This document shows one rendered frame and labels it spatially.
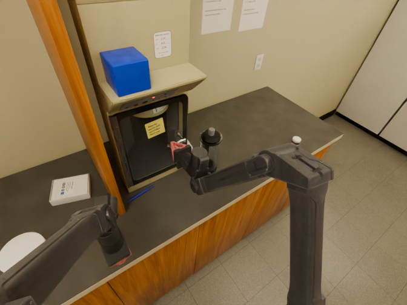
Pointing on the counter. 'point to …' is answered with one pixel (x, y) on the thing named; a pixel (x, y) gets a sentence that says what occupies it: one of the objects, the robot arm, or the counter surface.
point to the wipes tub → (19, 249)
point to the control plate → (147, 100)
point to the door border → (121, 150)
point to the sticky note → (155, 127)
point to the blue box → (126, 71)
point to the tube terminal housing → (149, 9)
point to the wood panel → (73, 87)
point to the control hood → (188, 70)
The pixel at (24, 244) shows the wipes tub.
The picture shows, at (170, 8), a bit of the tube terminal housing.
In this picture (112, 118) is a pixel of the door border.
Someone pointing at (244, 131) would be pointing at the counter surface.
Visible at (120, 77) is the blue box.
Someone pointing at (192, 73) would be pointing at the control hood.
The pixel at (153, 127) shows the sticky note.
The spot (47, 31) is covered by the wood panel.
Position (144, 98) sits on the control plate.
